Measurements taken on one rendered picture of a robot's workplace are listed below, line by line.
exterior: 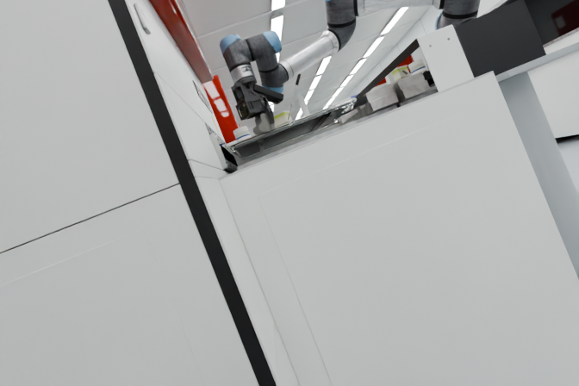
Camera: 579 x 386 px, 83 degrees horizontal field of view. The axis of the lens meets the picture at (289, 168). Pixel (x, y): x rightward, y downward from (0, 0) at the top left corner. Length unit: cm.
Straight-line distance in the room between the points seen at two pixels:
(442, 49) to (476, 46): 37
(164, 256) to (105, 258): 7
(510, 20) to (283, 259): 101
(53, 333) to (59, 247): 11
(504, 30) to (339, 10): 55
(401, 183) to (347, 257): 19
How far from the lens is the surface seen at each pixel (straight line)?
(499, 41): 127
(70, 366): 57
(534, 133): 127
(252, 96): 108
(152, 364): 53
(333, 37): 138
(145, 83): 51
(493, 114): 83
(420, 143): 73
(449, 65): 88
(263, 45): 114
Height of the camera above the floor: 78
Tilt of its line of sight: 1 degrees up
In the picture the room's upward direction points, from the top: 22 degrees counter-clockwise
